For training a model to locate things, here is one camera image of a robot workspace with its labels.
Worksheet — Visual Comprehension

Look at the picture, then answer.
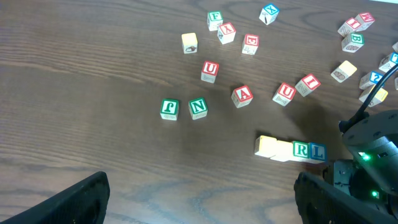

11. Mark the green F block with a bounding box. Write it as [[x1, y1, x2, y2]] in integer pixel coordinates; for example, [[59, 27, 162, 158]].
[[207, 11, 223, 31]]

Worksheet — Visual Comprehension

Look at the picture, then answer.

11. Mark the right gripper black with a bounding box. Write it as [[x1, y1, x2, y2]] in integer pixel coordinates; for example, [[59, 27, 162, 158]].
[[322, 159, 397, 217]]

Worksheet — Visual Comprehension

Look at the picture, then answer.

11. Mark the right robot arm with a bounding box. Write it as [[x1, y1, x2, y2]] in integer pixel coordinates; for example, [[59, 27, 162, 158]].
[[323, 110, 397, 218]]

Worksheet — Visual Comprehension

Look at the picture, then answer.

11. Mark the red U block centre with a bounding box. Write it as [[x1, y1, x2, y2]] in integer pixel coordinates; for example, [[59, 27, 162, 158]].
[[272, 83, 296, 106]]

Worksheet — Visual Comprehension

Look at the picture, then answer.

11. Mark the green B block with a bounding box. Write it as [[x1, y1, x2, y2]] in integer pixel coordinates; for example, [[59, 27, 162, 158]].
[[341, 32, 364, 53]]

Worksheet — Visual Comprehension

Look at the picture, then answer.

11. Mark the red u block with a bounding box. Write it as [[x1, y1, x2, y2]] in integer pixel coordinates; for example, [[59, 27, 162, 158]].
[[201, 61, 220, 83], [272, 83, 296, 106]]

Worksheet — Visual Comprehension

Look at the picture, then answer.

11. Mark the blue L block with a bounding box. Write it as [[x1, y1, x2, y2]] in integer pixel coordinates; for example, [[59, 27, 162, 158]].
[[309, 142, 327, 164]]

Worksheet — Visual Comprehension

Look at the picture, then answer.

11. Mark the blue T block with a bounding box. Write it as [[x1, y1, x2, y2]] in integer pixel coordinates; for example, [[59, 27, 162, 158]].
[[379, 52, 398, 73]]

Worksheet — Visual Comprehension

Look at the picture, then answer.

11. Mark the yellow C block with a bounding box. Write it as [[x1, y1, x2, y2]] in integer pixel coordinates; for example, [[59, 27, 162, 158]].
[[254, 136, 277, 158]]

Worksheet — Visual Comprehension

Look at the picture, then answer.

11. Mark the red I block centre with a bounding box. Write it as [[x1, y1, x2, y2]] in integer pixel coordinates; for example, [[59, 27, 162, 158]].
[[295, 73, 321, 97]]

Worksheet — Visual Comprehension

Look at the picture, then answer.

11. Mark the yellow block below 2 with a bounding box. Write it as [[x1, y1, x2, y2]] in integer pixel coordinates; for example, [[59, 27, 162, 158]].
[[359, 85, 388, 107]]

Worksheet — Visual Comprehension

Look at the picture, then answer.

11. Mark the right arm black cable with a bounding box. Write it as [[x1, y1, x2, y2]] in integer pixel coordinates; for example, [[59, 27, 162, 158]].
[[338, 63, 398, 134]]

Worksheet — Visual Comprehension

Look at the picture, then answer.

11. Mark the yellow O block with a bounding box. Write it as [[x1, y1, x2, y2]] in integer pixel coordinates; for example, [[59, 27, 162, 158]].
[[271, 140, 293, 162]]

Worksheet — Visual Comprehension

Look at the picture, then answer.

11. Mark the green J block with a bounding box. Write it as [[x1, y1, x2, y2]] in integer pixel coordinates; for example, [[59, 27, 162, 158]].
[[160, 98, 179, 121]]

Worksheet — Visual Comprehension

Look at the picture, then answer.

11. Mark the red X block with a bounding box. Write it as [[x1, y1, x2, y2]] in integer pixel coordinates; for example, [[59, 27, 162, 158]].
[[217, 22, 236, 44]]

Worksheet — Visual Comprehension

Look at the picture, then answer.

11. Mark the red U block left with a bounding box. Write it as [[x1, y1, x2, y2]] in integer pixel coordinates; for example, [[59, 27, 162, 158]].
[[201, 61, 220, 83]]

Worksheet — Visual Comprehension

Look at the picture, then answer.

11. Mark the yellow block far left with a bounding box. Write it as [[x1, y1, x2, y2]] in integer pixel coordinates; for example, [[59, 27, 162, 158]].
[[181, 32, 198, 54]]

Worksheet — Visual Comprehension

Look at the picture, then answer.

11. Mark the red A block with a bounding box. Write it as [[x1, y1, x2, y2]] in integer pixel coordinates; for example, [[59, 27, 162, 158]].
[[231, 85, 253, 108]]

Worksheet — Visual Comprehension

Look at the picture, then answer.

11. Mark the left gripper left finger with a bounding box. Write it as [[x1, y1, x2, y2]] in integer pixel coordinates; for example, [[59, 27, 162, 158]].
[[1, 171, 110, 224]]

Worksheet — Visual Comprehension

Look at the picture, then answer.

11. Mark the red E block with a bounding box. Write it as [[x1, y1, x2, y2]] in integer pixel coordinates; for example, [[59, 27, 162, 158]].
[[242, 34, 259, 55]]

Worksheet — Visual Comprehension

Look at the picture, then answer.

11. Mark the yellow block centre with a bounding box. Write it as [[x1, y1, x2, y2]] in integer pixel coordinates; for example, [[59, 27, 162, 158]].
[[331, 60, 357, 83]]

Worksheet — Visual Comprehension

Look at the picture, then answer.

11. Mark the blue 2 block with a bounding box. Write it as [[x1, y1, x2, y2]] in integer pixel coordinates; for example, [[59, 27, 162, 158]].
[[359, 71, 383, 90]]

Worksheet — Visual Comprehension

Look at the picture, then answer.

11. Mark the green N block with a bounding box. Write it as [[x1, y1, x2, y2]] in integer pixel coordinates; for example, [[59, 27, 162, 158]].
[[188, 98, 208, 120]]

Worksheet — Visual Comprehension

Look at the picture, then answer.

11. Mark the red i block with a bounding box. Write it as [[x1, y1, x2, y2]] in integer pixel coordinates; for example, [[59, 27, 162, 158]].
[[337, 17, 361, 37], [295, 73, 321, 97]]

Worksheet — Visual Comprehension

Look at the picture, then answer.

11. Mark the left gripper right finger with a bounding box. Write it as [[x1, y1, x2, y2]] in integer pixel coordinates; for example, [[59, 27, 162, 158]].
[[294, 172, 397, 224]]

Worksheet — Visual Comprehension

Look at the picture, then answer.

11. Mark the green R block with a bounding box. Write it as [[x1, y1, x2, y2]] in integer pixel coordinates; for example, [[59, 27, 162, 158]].
[[292, 141, 310, 162]]

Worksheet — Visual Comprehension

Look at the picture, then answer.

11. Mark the blue X block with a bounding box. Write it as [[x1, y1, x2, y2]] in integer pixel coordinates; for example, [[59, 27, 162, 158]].
[[259, 3, 280, 25]]

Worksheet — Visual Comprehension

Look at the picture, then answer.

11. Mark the red I block top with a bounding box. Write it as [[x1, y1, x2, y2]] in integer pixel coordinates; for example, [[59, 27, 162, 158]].
[[337, 17, 361, 37]]

